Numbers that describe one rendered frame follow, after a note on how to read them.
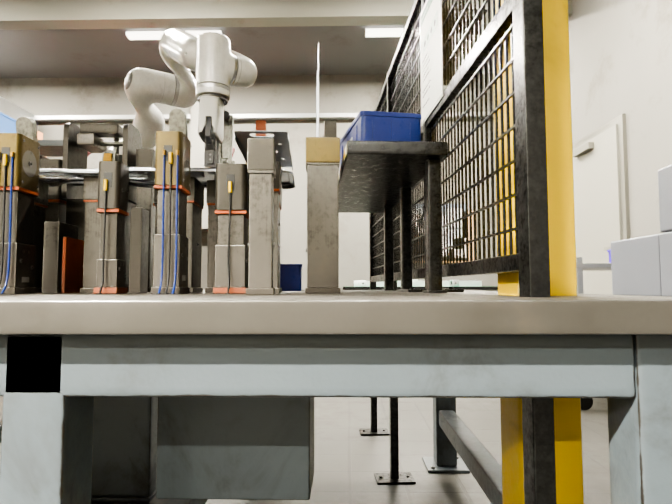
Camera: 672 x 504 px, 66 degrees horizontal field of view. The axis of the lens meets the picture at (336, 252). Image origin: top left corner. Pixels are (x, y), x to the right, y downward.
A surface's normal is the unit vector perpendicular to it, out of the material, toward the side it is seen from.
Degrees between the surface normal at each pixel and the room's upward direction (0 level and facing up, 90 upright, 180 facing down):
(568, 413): 90
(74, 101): 90
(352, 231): 90
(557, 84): 90
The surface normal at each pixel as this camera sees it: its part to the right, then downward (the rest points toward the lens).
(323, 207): 0.05, -0.07
